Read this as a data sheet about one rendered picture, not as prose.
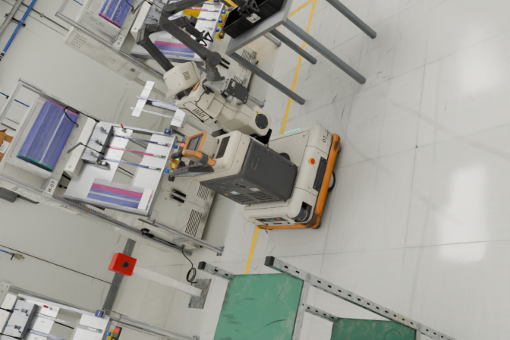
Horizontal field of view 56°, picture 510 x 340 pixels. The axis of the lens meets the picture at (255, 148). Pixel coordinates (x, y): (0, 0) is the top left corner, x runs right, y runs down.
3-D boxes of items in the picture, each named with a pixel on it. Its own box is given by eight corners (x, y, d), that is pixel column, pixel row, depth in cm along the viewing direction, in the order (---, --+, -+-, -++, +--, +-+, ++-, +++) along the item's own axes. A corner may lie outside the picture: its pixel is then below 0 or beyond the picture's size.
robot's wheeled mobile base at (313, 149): (321, 230, 304) (292, 215, 293) (262, 231, 355) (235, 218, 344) (344, 136, 329) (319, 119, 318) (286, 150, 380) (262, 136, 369)
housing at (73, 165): (103, 127, 409) (96, 118, 396) (80, 179, 388) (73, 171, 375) (94, 126, 410) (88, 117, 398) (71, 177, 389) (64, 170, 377)
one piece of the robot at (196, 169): (226, 171, 287) (192, 171, 274) (197, 177, 315) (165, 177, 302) (225, 152, 288) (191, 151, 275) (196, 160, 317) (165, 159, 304)
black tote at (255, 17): (233, 39, 363) (221, 30, 358) (240, 20, 369) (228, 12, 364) (280, 10, 317) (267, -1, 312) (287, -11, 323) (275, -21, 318)
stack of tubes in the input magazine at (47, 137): (79, 114, 394) (47, 98, 381) (53, 170, 372) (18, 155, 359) (74, 118, 403) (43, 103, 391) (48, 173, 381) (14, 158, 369)
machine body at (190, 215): (225, 178, 449) (168, 149, 420) (203, 250, 418) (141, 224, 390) (190, 189, 499) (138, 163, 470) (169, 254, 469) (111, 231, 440)
